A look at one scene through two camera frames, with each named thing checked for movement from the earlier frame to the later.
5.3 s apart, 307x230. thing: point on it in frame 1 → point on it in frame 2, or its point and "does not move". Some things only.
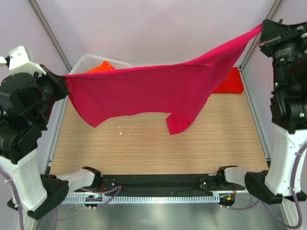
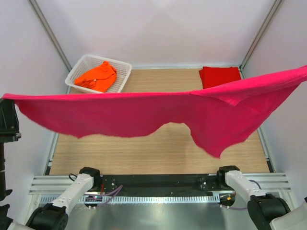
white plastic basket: (89, 62) does not move
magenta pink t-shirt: (183, 91) → (222, 117)
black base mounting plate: (159, 184) does not move
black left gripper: (57, 81) → (9, 122)
